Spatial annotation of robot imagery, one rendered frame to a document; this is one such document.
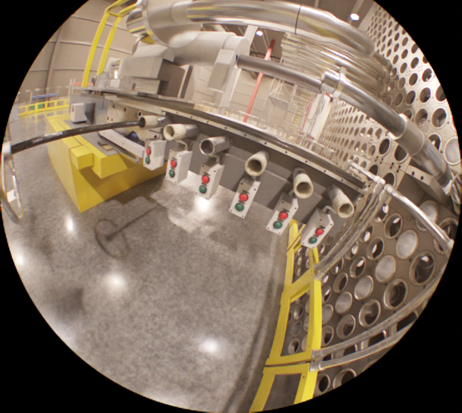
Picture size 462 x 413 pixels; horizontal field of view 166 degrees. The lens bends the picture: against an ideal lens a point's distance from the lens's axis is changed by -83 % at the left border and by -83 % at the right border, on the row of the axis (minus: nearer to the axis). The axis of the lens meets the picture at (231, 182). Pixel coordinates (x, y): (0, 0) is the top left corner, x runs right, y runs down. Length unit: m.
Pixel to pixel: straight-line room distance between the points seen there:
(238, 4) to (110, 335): 1.53
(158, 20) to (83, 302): 1.43
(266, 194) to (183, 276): 0.77
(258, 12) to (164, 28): 0.40
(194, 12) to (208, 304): 1.47
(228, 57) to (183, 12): 0.33
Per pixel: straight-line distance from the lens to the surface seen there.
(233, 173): 0.70
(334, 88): 0.88
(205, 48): 0.97
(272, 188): 0.68
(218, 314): 1.08
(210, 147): 0.61
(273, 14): 0.62
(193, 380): 1.03
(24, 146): 0.57
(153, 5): 0.79
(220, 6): 0.70
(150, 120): 0.74
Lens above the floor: 1.01
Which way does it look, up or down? 25 degrees down
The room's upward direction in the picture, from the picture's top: 20 degrees clockwise
